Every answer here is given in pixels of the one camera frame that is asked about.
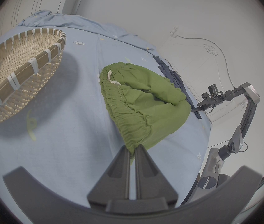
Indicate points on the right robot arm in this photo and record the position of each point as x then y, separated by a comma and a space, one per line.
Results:
250, 94

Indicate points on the round woven basket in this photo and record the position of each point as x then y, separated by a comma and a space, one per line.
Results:
13, 62

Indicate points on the green shorts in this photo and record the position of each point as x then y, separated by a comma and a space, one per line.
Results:
146, 101

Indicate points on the dark blue garment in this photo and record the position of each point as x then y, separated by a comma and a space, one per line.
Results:
172, 75

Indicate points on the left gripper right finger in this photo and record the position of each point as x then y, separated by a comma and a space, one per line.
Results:
150, 183

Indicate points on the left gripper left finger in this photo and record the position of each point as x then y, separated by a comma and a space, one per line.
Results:
113, 183

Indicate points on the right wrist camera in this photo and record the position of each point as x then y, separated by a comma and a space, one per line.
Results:
212, 89

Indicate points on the pale blue quilt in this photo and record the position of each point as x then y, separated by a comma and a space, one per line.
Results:
76, 22

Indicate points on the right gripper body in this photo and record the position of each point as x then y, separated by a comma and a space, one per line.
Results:
214, 100

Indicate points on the bed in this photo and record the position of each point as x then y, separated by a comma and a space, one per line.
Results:
64, 125

